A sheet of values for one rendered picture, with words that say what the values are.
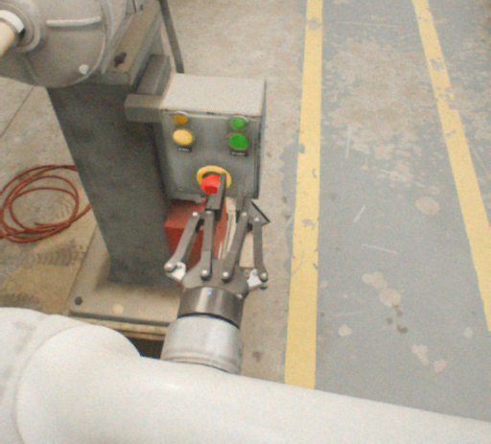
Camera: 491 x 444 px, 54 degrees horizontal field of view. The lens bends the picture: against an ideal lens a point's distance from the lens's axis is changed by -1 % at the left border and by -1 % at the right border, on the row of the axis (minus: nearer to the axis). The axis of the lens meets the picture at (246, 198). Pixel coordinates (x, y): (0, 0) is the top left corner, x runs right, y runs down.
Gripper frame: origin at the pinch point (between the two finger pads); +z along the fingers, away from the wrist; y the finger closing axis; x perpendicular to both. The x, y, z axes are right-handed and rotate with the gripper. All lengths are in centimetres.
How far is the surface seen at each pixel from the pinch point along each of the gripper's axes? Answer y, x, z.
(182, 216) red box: -18, -45, 31
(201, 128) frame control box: -6.2, 1.9, 12.0
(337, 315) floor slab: 31, -107, 40
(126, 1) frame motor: -19.8, 15.2, 25.4
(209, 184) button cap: -5.1, -8.3, 9.4
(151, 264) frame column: -29, -67, 29
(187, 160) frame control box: -9.2, -5.7, 12.0
